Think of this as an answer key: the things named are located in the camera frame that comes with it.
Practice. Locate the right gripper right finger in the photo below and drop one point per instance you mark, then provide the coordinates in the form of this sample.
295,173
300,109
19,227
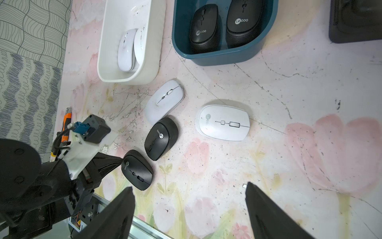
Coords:
268,220

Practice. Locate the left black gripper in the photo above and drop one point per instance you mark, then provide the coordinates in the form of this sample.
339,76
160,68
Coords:
36,195

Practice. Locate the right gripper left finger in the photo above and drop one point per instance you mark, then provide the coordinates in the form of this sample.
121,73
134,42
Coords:
115,221

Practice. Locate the black mouse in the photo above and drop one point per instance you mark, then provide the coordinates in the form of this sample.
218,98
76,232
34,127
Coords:
161,138
137,170
243,22
205,30

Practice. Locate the white oval mouse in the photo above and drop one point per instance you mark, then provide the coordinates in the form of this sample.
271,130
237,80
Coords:
223,122

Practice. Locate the white slim mouse angled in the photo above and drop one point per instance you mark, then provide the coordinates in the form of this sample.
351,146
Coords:
164,100

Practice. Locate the white storage box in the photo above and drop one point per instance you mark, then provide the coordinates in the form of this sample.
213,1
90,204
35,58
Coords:
119,17

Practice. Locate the teal storage box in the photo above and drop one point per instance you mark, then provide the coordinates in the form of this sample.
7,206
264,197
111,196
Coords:
183,15

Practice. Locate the black plastic tool case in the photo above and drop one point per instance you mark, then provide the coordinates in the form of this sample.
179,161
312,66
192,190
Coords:
355,21

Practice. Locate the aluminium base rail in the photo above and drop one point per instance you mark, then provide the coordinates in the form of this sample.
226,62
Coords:
139,229

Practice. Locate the orange handled tool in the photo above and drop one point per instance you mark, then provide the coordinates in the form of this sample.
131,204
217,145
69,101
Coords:
66,122

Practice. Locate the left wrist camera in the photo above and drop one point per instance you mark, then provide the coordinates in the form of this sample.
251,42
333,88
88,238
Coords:
90,136

